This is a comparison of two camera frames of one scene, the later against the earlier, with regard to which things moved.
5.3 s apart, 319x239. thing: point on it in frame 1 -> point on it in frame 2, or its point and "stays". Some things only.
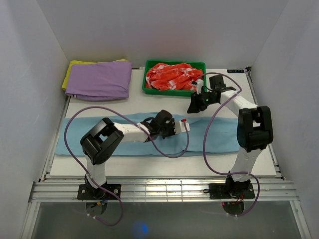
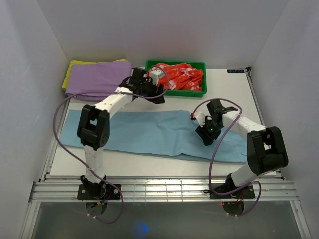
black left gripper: [171, 123] -> [155, 87]
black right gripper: [195, 105] -> [207, 138]
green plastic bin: [148, 89] stays
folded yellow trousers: [66, 81] stays
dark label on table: [236, 71] stays
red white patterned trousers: [165, 76] stays
